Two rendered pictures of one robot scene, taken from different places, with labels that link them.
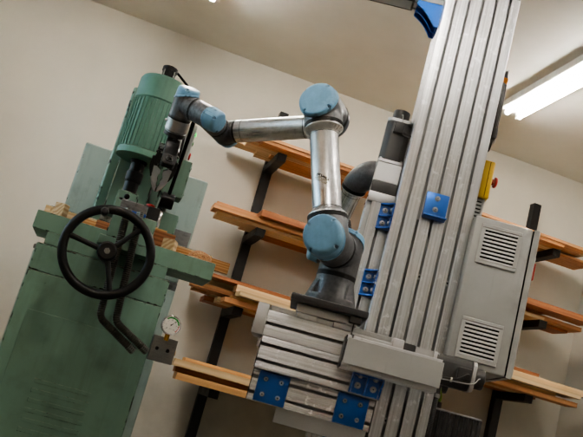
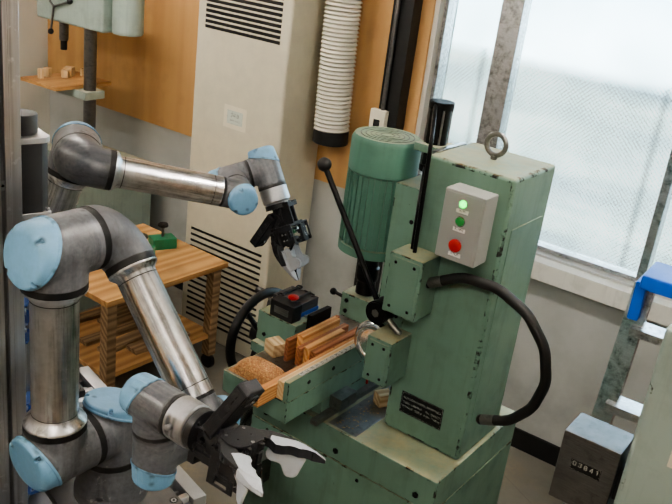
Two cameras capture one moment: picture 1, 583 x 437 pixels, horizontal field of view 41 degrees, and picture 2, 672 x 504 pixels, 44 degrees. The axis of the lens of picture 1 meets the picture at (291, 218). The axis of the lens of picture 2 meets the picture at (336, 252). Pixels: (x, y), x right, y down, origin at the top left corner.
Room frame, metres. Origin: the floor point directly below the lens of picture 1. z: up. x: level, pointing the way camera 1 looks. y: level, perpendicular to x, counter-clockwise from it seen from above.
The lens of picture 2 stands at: (4.07, -0.92, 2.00)
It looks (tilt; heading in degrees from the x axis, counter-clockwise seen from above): 22 degrees down; 135
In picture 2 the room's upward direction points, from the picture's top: 7 degrees clockwise
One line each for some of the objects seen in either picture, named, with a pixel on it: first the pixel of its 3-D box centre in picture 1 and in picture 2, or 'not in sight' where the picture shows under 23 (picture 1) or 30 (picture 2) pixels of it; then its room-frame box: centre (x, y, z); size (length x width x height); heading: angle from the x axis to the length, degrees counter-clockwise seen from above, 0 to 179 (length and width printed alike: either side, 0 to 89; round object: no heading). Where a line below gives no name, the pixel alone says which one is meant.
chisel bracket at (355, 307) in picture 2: (124, 206); (367, 310); (2.69, 0.58, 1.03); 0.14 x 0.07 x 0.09; 11
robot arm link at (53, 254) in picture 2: not in sight; (56, 355); (2.78, -0.33, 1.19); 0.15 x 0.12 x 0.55; 101
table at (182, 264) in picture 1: (125, 247); (313, 350); (2.58, 0.51, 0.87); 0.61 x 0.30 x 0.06; 101
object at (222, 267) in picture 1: (155, 246); (324, 361); (2.70, 0.43, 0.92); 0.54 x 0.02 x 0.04; 101
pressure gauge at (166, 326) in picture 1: (169, 328); not in sight; (2.52, 0.28, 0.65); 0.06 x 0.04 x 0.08; 101
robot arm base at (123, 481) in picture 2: not in sight; (111, 470); (2.76, -0.20, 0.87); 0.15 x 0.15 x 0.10
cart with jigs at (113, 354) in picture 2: not in sight; (125, 302); (1.11, 0.75, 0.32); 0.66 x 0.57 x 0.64; 100
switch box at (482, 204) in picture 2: (183, 145); (466, 225); (3.01, 0.50, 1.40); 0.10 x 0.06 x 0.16; 11
